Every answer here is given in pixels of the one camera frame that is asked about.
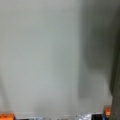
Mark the pink pan with white handle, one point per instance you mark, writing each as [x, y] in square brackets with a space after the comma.
[54, 57]

